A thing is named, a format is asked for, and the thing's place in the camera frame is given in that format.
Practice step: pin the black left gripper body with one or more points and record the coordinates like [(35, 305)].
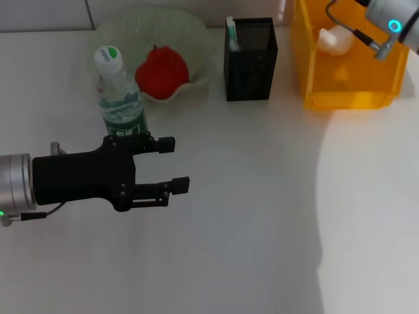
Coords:
[(82, 178)]

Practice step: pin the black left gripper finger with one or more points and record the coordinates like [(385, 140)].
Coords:
[(180, 185), (167, 145)]

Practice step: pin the red-orange fruit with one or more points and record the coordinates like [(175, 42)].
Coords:
[(162, 72)]

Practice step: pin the green-label clear water bottle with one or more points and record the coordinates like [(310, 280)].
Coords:
[(114, 85)]

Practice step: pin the green pen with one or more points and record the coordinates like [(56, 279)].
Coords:
[(232, 32)]

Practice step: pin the white paper ball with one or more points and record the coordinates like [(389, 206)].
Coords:
[(337, 41)]

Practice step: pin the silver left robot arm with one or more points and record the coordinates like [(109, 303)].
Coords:
[(16, 183)]

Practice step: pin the black mesh pen holder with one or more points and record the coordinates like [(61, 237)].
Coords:
[(250, 72)]

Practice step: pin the green glass fruit bowl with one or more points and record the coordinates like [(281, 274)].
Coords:
[(173, 29)]

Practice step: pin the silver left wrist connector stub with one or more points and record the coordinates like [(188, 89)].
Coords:
[(56, 148)]

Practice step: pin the yellow plastic bin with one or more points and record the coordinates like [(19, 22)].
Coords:
[(360, 85)]

